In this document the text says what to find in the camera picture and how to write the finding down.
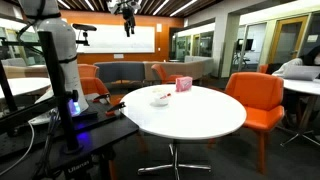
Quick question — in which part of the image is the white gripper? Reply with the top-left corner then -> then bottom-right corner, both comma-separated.
107,0 -> 143,38

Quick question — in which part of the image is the white bowl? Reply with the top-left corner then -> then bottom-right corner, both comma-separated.
151,90 -> 172,108

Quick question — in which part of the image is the ceiling light strip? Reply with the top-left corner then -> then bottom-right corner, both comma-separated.
152,0 -> 170,17
83,0 -> 96,12
169,0 -> 199,18
57,0 -> 72,10

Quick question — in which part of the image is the grey blue sofa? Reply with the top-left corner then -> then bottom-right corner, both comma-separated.
93,61 -> 147,85

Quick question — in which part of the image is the orange lounge chair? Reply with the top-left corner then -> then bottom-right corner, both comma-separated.
257,63 -> 270,75
150,63 -> 184,85
79,76 -> 111,98
77,63 -> 100,79

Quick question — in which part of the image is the beige sofa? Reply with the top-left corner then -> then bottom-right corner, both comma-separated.
143,59 -> 206,83

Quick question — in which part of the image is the pink carton box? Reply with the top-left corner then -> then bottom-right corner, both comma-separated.
175,76 -> 194,93

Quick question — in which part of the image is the black metal stand pole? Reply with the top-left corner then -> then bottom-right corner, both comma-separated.
37,30 -> 84,155

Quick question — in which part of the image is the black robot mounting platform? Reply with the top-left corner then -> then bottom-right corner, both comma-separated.
0,98 -> 140,180

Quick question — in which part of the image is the black monitor on stand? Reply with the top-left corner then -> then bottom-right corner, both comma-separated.
235,38 -> 255,66

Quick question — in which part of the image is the round white side table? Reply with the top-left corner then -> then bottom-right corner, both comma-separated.
0,76 -> 52,100

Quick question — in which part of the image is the black horizontal stand bar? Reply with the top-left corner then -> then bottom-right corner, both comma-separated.
0,95 -> 79,136

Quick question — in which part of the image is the orange armchair with wooden legs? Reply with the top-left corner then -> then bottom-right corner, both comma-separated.
208,71 -> 286,176

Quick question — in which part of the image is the wooden framed glass door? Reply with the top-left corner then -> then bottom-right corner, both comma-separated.
267,15 -> 309,66

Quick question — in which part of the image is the person in white sweater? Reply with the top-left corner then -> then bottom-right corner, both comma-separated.
272,44 -> 320,78

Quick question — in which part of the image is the grey laptop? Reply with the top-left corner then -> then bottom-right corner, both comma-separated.
282,65 -> 320,82

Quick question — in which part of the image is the white meeting table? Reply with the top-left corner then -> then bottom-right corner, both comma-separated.
278,77 -> 320,148

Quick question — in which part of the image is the wall whiteboard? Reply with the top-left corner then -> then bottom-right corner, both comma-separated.
75,23 -> 157,55

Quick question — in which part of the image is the black stereo camera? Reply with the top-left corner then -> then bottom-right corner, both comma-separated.
71,23 -> 98,47

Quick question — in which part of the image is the black clamp with orange handle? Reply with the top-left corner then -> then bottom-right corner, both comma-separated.
105,101 -> 127,117
92,92 -> 112,103

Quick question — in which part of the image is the black Ulanzi mount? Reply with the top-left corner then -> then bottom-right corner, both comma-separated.
61,154 -> 96,180

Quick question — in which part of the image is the white cable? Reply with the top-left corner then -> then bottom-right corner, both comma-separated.
0,121 -> 36,177

